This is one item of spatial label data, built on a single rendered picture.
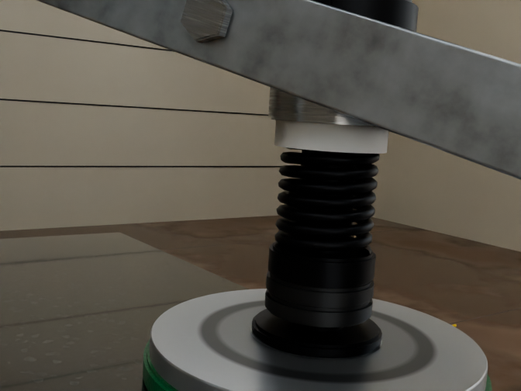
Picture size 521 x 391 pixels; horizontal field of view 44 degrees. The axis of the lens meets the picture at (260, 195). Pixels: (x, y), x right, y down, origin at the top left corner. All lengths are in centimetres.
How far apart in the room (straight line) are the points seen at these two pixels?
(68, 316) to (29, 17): 482
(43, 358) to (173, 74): 533
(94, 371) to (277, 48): 23
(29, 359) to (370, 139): 26
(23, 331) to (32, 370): 7
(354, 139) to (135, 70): 523
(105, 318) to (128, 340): 5
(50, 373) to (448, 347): 25
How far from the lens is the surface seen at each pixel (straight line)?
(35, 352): 47
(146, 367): 40
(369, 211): 40
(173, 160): 577
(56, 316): 53
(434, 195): 633
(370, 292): 41
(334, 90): 34
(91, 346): 47
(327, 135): 37
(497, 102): 33
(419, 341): 44
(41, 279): 64
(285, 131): 39
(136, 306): 56
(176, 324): 43
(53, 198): 539
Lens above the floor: 103
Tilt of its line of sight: 7 degrees down
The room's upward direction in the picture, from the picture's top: 4 degrees clockwise
